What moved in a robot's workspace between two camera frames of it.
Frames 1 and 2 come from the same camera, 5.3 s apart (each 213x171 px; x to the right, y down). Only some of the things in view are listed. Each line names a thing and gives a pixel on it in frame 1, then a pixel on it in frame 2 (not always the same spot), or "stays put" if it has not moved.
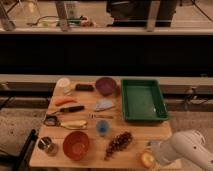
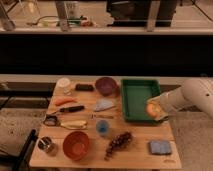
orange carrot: (65, 100) stays put
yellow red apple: (147, 159) to (153, 109)
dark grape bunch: (119, 142) stays put
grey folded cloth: (103, 103) stays put
